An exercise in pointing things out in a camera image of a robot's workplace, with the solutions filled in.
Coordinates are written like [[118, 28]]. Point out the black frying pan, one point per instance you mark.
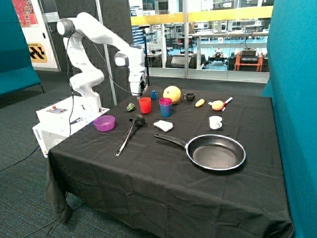
[[211, 151]]

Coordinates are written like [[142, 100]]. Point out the small blue bottle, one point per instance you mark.
[[153, 95]]

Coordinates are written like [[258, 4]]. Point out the white folded cloth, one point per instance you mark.
[[164, 125]]

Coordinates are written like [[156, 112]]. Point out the green toy pepper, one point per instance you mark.
[[130, 107]]

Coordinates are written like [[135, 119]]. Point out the black ladle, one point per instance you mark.
[[136, 120]]

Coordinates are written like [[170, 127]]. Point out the blue plastic cup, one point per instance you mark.
[[166, 110]]

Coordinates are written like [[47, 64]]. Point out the red white marker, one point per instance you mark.
[[226, 102]]

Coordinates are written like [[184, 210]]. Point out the black coffee cup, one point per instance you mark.
[[189, 97]]

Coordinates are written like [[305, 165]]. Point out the purple plastic bowl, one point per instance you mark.
[[104, 123]]

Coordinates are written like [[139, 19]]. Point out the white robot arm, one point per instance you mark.
[[73, 30]]

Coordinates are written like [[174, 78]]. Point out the white robot control box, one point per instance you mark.
[[62, 119]]

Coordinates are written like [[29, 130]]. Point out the orange toy fruit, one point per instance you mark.
[[217, 105]]

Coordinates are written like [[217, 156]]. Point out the teal sofa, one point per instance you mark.
[[16, 70]]

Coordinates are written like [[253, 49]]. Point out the orange-red plastic cup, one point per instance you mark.
[[145, 104]]

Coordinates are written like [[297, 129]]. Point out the pink plastic cup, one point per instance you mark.
[[165, 101]]

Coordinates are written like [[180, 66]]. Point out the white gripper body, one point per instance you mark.
[[138, 83]]

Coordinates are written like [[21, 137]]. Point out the white mug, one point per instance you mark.
[[215, 122]]

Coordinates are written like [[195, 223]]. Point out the black tablecloth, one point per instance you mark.
[[154, 186]]

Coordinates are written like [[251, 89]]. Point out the teal partition panel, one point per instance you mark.
[[292, 85]]

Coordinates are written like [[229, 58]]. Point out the yellow melon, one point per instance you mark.
[[174, 93]]

